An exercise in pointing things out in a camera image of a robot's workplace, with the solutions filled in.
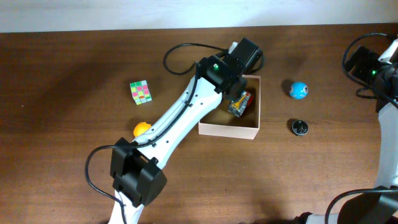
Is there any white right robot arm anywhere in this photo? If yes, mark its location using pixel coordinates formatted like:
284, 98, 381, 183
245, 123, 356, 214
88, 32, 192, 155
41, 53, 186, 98
294, 36, 397, 224

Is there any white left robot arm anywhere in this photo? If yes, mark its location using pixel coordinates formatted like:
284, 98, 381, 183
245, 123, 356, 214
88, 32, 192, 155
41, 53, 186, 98
109, 38, 264, 223

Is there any blue toy ball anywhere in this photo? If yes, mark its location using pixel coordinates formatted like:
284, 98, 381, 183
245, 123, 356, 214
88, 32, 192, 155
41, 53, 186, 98
289, 82, 308, 100

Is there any orange rubber toy figure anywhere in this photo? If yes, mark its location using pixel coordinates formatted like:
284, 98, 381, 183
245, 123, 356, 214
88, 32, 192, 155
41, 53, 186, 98
133, 121, 152, 137

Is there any pink cardboard box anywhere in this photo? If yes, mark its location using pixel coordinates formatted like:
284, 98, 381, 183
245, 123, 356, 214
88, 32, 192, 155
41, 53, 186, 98
198, 75, 261, 139

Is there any multicoloured puzzle cube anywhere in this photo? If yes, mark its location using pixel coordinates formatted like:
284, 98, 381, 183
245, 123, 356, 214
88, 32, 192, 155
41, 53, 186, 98
130, 80, 152, 105

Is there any black round disc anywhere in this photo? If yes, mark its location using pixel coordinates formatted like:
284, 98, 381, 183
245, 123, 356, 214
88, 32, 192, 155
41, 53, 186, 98
292, 119, 308, 136

